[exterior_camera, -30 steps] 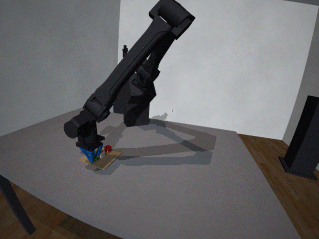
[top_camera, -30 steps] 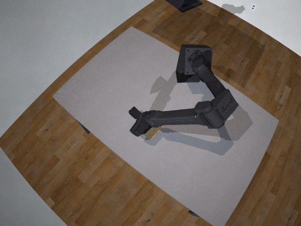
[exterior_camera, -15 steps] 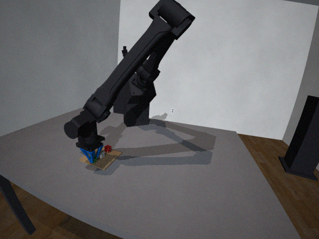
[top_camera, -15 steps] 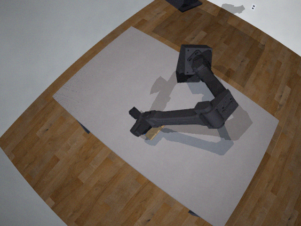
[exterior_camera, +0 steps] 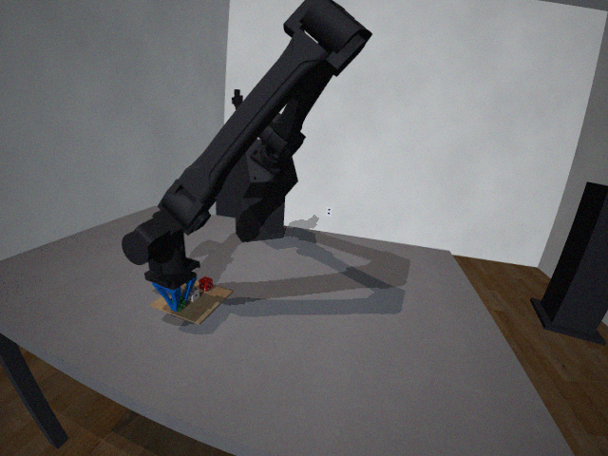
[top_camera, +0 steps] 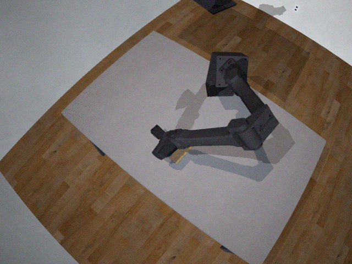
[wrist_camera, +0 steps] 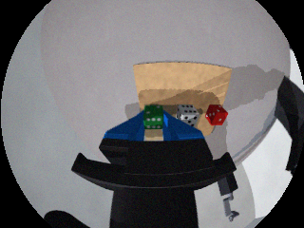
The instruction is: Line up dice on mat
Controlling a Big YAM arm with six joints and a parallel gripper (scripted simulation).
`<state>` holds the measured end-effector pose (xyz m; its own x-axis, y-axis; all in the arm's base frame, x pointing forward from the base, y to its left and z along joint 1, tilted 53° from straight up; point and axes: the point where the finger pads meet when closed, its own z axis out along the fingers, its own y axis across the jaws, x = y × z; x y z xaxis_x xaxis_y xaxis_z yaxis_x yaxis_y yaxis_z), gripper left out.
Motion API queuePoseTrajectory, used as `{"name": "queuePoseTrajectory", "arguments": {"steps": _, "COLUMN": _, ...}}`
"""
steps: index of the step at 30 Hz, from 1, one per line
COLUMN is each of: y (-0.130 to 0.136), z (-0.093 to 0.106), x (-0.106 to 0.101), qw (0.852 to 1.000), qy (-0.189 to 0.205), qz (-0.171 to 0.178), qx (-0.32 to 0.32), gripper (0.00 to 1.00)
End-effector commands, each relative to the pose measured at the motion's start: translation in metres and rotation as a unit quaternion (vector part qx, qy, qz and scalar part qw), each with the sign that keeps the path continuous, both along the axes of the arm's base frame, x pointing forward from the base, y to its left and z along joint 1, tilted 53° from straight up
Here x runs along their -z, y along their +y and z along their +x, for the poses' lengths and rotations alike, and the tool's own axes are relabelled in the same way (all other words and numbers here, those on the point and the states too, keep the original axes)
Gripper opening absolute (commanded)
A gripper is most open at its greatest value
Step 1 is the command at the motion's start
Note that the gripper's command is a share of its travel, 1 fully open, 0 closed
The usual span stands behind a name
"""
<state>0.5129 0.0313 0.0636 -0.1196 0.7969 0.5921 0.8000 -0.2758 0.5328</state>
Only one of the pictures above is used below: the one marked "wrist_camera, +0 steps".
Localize white die with black pips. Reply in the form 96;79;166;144
176;104;200;127

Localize tan mat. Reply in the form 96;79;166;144
133;62;232;136

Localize green die with white pips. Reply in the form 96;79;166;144
143;105;164;129

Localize red die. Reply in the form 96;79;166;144
205;104;228;125

